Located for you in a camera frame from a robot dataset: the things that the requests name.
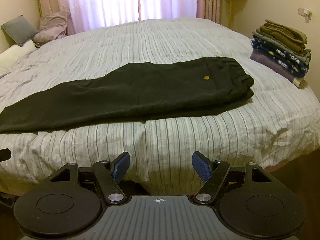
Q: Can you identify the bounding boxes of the white pillow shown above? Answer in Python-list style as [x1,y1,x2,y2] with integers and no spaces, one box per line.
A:
[0,40,36,77]

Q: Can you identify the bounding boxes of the wall socket with plug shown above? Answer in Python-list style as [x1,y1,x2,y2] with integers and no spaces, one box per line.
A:
[298,7,312,20]

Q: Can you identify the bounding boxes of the pink crumpled blanket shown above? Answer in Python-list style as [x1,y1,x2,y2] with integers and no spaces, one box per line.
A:
[32,11,68,47]

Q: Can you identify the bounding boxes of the purple folded garment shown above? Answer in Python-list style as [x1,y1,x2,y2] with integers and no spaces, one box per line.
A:
[250,49,306,88]

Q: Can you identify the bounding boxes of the olive folded garment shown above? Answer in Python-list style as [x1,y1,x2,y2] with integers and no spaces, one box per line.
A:
[259,20,308,53]

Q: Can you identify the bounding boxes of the navy patterned folded garment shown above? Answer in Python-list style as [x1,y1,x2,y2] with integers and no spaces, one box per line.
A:
[251,37,309,78]

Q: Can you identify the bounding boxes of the striped grey bed cover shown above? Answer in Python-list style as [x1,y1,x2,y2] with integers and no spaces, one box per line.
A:
[1,18,319,196]

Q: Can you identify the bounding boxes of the pink window curtain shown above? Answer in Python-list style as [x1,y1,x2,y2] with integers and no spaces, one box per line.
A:
[39,0,221,35]

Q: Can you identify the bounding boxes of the grey folded garment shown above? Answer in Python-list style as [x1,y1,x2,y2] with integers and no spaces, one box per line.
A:
[252,31,311,64]

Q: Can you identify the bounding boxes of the grey pillow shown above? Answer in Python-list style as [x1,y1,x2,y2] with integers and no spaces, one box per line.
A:
[1,15,38,47]

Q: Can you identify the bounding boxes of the black pants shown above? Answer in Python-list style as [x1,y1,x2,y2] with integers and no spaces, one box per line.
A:
[1,57,254,133]

